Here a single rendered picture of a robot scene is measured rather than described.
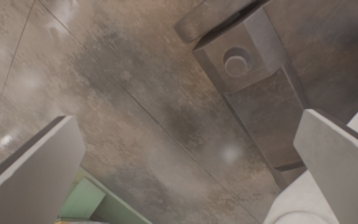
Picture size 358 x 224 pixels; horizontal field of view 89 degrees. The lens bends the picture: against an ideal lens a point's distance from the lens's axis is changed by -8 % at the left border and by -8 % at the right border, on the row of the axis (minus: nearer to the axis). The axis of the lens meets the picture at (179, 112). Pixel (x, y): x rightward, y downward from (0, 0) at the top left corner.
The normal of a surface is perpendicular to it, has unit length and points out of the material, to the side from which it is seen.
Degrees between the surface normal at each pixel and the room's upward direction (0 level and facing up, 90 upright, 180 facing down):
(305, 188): 113
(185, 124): 0
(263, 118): 0
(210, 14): 2
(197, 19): 12
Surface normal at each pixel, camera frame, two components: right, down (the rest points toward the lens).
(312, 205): -0.31, -0.95
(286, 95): -0.27, 0.54
